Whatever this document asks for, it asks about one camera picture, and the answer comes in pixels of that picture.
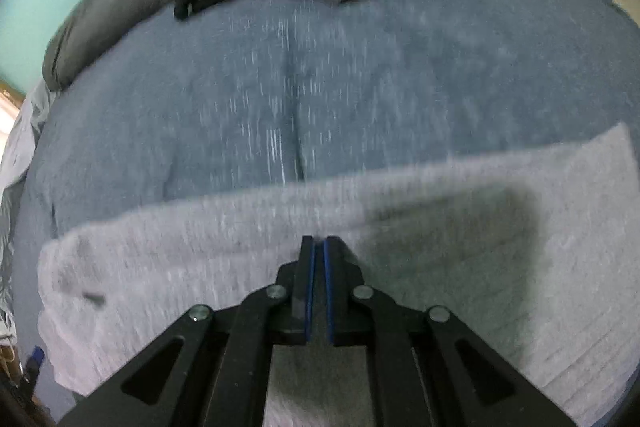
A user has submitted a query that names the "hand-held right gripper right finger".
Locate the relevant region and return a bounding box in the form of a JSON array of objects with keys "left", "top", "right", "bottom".
[{"left": 322, "top": 235, "right": 576, "bottom": 427}]

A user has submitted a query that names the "light grey blanket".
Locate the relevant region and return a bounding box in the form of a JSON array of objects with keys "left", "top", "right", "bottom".
[{"left": 0, "top": 82, "right": 56, "bottom": 343}]

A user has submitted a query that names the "grey fleece sweater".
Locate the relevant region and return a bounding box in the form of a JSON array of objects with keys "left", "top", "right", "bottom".
[{"left": 37, "top": 123, "right": 640, "bottom": 427}]

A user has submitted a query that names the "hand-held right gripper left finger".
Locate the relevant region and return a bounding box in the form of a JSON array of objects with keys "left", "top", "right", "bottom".
[{"left": 60, "top": 235, "right": 317, "bottom": 427}]

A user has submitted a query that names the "bed with blue patterned sheet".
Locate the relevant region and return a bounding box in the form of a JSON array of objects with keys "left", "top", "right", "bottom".
[{"left": 12, "top": 0, "right": 640, "bottom": 427}]

